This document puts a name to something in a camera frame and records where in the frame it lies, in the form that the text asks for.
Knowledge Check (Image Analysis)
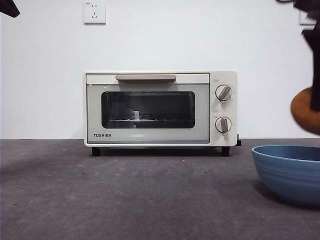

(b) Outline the brown potato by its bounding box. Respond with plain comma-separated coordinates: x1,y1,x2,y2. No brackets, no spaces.
289,86,320,136

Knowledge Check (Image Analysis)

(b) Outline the blue ribbed bowl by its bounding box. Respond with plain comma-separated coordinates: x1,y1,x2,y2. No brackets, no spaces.
251,145,320,208

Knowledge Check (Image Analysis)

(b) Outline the beige oven knob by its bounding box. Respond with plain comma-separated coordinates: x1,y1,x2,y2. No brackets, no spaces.
214,116,232,134
215,84,233,102

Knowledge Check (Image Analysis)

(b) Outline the white Toshiba toaster oven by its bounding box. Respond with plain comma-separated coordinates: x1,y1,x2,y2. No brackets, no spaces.
83,70,243,157

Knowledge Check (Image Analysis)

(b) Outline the white wall socket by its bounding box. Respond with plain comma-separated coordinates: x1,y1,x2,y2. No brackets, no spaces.
299,9,317,26
83,1,107,25

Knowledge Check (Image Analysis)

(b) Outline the metal wire oven rack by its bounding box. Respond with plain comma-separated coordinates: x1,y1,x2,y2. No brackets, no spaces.
108,118,195,124

